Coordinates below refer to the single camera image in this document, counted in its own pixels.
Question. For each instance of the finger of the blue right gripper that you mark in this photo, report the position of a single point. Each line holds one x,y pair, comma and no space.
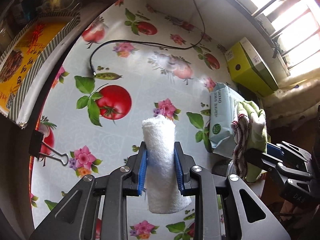
274,151

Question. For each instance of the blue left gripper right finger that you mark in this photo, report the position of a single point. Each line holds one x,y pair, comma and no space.
180,166

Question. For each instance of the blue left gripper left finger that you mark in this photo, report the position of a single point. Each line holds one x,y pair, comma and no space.
142,167

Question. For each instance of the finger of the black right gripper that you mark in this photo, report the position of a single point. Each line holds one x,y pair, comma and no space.
275,167

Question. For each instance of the green towel stack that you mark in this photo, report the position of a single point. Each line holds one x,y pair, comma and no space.
250,132

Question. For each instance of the white towel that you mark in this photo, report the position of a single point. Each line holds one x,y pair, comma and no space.
161,186

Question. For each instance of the cream dotted curtain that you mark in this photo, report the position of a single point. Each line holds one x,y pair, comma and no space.
292,106

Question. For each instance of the light blue wet wipes pack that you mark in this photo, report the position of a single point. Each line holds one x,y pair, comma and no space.
223,101

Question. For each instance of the yellow green cardboard box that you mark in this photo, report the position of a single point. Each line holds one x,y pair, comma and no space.
247,68

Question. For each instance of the floral tablecloth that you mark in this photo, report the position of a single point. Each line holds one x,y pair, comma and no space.
131,63

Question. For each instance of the yellow red printed board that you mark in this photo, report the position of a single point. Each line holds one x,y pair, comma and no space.
25,55

